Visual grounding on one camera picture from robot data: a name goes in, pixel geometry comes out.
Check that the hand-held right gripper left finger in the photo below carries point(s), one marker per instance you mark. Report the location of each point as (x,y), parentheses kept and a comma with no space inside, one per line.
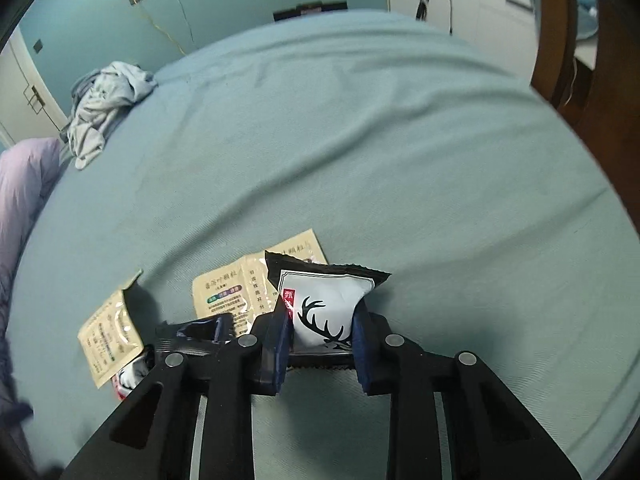
(280,355)

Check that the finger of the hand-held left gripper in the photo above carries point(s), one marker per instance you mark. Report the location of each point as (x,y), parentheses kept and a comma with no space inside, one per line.
(200,332)

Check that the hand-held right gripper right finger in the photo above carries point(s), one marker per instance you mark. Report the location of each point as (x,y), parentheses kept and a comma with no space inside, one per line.
(361,355)

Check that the black white deer packet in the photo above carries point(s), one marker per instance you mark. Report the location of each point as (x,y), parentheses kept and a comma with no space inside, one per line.
(131,375)
(325,310)

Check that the beige printed sachet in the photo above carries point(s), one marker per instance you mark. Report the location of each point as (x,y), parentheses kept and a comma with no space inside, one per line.
(107,335)
(300,247)
(225,295)

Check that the lavender duvet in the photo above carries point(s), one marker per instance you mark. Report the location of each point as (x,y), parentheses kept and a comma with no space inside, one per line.
(25,200)

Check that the grey crumpled clothes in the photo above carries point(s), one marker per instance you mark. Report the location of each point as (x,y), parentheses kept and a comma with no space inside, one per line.
(100,110)

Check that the white door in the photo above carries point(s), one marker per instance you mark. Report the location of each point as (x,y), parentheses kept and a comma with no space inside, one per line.
(20,85)

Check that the black flat object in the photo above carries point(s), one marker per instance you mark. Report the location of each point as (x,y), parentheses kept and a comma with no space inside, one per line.
(310,10)

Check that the small black hanging bag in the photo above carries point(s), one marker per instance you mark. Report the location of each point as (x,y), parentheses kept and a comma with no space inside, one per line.
(422,10)

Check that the white cabinet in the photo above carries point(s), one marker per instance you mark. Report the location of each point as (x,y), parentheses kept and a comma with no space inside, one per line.
(475,5)

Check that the wooden chair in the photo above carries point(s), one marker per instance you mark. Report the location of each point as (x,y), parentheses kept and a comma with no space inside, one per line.
(555,35)

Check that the light blue cloth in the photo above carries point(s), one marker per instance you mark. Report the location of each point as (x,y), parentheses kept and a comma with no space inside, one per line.
(585,5)

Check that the grey wall switch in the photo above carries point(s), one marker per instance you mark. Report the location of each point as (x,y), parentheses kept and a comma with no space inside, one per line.
(37,46)

